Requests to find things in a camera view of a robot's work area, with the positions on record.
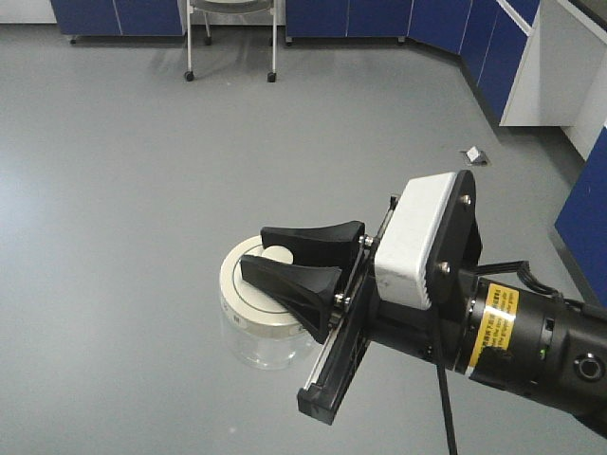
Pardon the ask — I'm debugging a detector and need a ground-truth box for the glass jar with white lid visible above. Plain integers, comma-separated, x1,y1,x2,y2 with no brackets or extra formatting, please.
219,235,315,371

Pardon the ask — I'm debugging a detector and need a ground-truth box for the rolling metal chair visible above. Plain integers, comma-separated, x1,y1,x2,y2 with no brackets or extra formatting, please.
182,0,281,83

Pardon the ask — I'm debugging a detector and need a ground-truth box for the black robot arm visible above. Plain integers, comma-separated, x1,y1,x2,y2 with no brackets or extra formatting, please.
240,180,606,435

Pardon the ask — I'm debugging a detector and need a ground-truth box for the black camera cable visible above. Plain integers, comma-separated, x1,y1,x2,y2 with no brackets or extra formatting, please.
429,258,565,455

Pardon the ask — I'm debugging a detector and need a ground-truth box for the floor outlet box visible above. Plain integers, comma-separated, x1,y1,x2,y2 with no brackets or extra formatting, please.
460,146,490,167

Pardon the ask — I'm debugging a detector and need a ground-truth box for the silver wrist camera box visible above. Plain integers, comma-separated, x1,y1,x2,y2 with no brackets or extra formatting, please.
374,171,480,311

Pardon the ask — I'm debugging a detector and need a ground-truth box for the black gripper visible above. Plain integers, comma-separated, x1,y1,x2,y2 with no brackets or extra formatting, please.
240,197,474,425

